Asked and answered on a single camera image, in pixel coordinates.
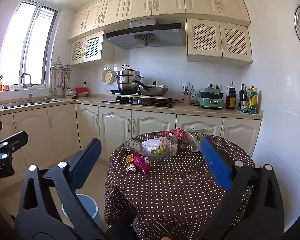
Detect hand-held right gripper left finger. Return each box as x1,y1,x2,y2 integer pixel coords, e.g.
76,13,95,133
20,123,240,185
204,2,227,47
15,138,108,240

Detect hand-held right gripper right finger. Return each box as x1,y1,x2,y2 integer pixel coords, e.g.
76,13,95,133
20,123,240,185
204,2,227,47
197,132,285,240

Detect clear plastic wrapper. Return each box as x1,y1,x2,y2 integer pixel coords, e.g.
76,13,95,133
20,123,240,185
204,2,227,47
184,131,203,153

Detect yellow red snack wrapper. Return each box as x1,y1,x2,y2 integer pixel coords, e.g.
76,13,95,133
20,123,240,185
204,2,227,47
125,153,136,172

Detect blue plastic bucket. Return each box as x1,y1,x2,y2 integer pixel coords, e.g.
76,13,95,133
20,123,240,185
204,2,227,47
62,194,99,228

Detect clear plastic food container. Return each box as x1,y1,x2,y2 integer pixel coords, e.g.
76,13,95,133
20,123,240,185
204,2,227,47
126,136,178,161

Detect crushed red soda can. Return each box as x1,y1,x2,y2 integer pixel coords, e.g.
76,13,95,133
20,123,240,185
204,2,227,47
164,128,186,141

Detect pink snack wrapper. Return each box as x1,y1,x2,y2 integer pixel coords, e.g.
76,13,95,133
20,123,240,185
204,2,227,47
131,152,150,175

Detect white paper bowl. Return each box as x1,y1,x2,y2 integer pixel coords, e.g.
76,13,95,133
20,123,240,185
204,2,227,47
142,138,170,156

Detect steel sink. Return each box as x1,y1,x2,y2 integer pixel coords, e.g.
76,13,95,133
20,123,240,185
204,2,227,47
2,98,62,109

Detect brown polka-dot tablecloth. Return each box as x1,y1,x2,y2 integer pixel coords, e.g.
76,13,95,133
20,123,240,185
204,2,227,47
104,131,255,240

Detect steel faucet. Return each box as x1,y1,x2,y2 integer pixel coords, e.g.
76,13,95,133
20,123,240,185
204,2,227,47
19,73,35,104

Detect beige countertop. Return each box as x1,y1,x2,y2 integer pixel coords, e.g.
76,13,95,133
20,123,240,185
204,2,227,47
0,94,263,119

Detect green electric cooker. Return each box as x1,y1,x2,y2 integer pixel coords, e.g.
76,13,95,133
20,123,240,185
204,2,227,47
197,87,225,110

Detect dark glass bottle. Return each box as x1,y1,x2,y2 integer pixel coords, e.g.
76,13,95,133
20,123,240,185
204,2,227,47
241,85,250,113
239,84,245,112

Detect green bottle yellow cap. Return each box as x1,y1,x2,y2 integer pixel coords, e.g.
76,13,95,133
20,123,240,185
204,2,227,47
248,87,258,115

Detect black portable stove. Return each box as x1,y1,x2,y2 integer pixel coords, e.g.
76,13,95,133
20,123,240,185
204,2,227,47
109,89,143,96

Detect hanging kitchen utensils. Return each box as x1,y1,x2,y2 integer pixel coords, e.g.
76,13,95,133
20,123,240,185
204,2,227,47
49,70,72,92

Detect black gas stove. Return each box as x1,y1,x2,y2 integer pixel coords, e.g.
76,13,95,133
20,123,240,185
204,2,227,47
102,96,177,108

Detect cream round steamer plate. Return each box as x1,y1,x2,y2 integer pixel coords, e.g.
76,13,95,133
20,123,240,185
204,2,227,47
101,69,117,84

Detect metal utensil rack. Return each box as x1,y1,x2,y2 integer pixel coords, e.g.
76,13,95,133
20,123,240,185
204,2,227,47
51,56,74,72

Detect steel steamer pot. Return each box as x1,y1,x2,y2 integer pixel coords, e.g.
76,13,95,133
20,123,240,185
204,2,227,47
113,64,144,91

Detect sliding window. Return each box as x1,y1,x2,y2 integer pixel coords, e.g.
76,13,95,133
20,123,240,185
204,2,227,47
0,0,59,92

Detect steel wok with lid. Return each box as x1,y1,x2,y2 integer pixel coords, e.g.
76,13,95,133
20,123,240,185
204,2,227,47
132,79,170,97

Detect grey range hood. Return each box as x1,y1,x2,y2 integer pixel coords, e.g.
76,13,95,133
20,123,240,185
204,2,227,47
102,17,186,50

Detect cream wall cabinets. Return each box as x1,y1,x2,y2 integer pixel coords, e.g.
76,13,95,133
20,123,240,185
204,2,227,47
68,0,252,40

